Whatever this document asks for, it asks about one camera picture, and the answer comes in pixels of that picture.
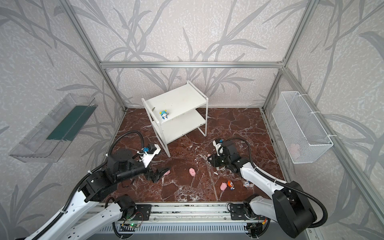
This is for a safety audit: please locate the white two-tier metal shelf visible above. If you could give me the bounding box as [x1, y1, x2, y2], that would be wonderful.
[142, 81, 209, 157]

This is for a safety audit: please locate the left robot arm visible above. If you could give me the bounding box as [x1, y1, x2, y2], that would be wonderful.
[27, 145, 170, 240]

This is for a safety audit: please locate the orange blue figurine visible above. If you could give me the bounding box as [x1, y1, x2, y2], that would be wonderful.
[227, 180, 235, 190]

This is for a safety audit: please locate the white wire mesh basket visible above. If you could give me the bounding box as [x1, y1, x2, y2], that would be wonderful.
[272, 91, 334, 164]

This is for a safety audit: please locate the aluminium enclosure frame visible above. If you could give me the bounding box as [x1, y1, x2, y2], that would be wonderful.
[59, 1, 384, 224]

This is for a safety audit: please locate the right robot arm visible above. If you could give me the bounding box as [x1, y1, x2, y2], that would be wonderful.
[208, 139, 318, 238]

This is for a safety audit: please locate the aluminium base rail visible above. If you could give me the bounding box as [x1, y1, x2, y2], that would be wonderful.
[80, 201, 322, 240]

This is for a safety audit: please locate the white blue round figurine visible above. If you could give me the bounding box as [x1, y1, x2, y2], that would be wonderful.
[243, 180, 254, 188]

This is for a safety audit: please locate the pink pig toy centre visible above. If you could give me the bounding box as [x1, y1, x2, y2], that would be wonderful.
[189, 168, 196, 177]

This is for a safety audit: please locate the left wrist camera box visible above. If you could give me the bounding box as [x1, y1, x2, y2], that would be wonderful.
[137, 143, 161, 168]

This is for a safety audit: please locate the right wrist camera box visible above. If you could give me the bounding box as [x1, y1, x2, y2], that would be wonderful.
[213, 139, 224, 156]

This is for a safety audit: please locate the pink toy in basket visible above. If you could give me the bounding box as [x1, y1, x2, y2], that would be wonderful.
[288, 144, 301, 161]

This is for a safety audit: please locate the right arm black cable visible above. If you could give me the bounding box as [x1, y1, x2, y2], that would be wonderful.
[218, 137, 328, 229]

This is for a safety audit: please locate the green circuit board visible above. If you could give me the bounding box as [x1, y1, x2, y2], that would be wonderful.
[120, 222, 142, 232]

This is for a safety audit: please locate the teal blue cat figurine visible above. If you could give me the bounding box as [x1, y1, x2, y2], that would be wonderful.
[160, 110, 169, 120]

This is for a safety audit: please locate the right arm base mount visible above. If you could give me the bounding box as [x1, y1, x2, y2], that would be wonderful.
[227, 195, 271, 240]

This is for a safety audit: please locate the pink pig toy right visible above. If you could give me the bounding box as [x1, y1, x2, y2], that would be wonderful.
[220, 183, 228, 191]

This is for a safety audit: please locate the clear plastic wall bin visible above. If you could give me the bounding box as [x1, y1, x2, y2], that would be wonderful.
[9, 94, 98, 163]

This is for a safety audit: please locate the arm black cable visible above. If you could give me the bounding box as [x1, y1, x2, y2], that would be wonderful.
[218, 137, 328, 229]
[29, 130, 145, 240]

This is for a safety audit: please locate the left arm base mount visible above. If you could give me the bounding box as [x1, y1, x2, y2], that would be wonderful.
[108, 195, 152, 240]

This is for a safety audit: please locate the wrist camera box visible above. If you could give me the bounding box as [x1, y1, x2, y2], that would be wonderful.
[213, 139, 224, 156]
[137, 143, 161, 168]

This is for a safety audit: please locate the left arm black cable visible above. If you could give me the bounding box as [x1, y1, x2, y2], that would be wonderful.
[29, 130, 145, 240]

